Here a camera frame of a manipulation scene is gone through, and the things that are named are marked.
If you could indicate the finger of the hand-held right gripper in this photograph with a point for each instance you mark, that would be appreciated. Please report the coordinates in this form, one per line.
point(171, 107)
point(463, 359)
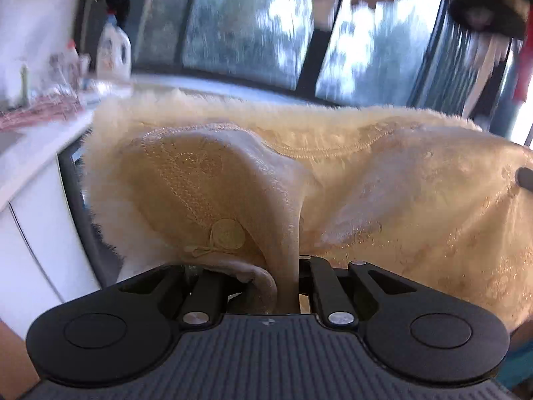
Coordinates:
point(525, 177)

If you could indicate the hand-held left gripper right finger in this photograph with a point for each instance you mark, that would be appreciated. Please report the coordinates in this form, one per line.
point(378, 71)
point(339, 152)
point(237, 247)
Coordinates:
point(322, 287)

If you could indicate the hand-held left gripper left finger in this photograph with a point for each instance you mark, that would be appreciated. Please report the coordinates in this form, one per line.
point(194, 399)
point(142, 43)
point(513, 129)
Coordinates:
point(204, 291)

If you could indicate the cream fur-trimmed garment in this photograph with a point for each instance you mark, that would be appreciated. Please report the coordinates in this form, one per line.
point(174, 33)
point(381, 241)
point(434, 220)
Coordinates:
point(374, 200)

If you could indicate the red cloth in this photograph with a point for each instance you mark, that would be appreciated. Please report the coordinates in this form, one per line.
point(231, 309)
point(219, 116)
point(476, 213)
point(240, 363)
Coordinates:
point(524, 73)

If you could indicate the white hanging cloth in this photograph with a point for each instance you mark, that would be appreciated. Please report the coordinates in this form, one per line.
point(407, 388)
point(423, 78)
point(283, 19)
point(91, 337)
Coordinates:
point(487, 66)

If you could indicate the black and tan furry garment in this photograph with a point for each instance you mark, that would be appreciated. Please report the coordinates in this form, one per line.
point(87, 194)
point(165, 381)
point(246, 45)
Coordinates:
point(487, 4)

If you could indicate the white cabinet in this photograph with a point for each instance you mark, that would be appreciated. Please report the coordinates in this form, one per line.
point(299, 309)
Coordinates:
point(33, 216)

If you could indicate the pink patterned cloth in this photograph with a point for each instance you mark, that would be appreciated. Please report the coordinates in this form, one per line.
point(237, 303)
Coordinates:
point(37, 108)

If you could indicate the white detergent bottle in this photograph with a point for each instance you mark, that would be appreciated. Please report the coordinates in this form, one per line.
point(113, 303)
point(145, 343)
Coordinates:
point(113, 52)

